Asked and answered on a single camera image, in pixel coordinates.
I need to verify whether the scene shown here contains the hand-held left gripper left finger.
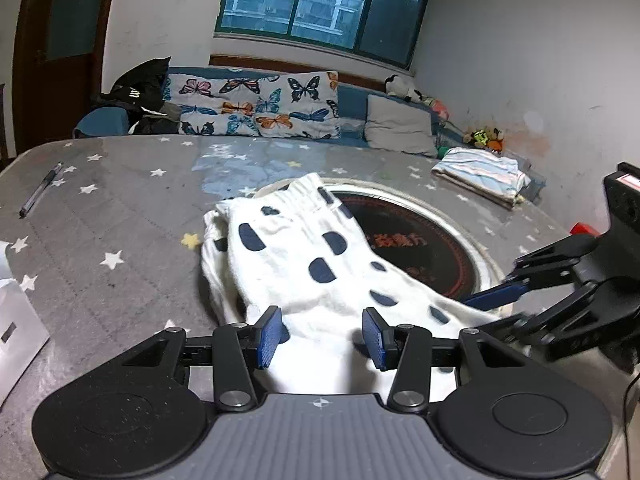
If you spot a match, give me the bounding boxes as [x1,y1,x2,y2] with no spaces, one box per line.
[117,305,285,413]

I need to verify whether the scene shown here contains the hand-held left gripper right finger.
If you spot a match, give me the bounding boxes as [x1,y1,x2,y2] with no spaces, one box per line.
[361,306,531,413]

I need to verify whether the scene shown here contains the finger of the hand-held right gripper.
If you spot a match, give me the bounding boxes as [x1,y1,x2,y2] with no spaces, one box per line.
[470,280,621,361]
[462,234,608,312]

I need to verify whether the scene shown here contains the white polka dot pants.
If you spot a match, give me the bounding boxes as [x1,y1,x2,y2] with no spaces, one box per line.
[200,172,521,403]

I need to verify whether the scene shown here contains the round black induction cooktop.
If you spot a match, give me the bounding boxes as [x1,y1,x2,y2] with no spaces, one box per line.
[252,175,506,306]

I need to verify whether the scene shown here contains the folded striped cloth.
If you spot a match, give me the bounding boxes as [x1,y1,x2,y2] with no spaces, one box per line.
[431,146,532,208]

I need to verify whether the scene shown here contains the green yellow plush toy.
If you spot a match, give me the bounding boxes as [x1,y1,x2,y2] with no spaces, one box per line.
[462,127,493,148]

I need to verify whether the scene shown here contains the grey pillow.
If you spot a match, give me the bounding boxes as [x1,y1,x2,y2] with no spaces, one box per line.
[364,94,440,157]

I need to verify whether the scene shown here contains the pink plush toy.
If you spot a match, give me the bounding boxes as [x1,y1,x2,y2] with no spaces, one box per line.
[425,95,448,123]

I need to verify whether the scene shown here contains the panda plush toy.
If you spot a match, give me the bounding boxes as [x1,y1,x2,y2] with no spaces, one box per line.
[384,74,423,101]

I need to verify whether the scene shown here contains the butterfly print blanket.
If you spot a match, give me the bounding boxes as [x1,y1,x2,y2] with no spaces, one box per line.
[162,71,342,140]

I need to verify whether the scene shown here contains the blue sofa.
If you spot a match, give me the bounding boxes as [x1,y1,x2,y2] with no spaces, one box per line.
[72,65,481,153]

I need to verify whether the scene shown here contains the black pen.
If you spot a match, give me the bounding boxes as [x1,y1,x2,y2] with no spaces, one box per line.
[19,161,65,219]

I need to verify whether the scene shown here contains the black jacket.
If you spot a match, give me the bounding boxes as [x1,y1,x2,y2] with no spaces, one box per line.
[92,56,182,136]

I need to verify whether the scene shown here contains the dark wooden door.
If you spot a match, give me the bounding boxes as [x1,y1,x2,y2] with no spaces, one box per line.
[15,0,123,158]

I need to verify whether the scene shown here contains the green framed window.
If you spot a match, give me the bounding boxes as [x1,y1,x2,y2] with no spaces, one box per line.
[215,0,432,71]

